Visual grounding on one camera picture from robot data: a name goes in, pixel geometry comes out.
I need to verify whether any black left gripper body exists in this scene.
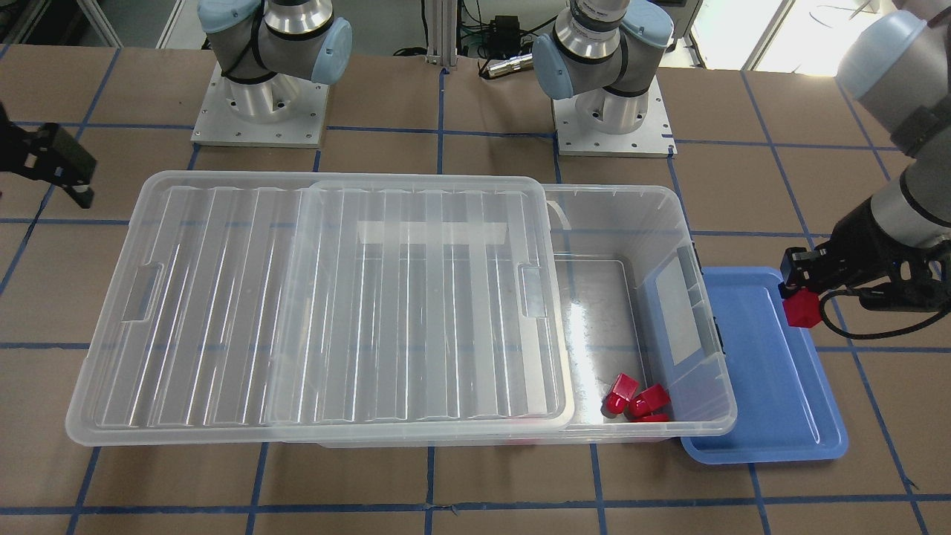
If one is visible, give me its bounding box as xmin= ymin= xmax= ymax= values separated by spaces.
xmin=779 ymin=201 xmax=949 ymax=313

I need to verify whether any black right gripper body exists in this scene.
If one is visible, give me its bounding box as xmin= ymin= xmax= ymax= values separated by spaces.
xmin=1 ymin=106 xmax=97 ymax=195

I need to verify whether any clear plastic box lid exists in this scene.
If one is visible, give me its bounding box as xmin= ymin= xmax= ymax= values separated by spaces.
xmin=65 ymin=172 xmax=575 ymax=447

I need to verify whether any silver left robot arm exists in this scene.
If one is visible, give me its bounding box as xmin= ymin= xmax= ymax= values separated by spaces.
xmin=532 ymin=1 xmax=950 ymax=326

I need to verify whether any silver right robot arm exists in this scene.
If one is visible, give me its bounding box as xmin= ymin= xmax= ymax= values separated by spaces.
xmin=1 ymin=1 xmax=353 ymax=209

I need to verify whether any blue plastic tray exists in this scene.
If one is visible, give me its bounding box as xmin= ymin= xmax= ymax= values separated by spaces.
xmin=643 ymin=262 xmax=849 ymax=464

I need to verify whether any clear plastic storage box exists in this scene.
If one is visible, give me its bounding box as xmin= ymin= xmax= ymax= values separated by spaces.
xmin=316 ymin=184 xmax=738 ymax=449

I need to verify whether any red block front bottom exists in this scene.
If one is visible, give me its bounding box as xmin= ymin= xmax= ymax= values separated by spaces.
xmin=632 ymin=413 xmax=670 ymax=423

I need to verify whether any black power adapter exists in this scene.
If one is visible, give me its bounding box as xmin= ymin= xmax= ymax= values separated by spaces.
xmin=487 ymin=15 xmax=521 ymax=55

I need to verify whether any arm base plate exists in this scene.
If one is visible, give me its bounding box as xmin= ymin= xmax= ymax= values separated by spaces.
xmin=191 ymin=65 xmax=331 ymax=149
xmin=551 ymin=78 xmax=678 ymax=158

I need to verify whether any aluminium frame post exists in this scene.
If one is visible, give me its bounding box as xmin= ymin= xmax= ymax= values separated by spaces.
xmin=421 ymin=0 xmax=459 ymax=71

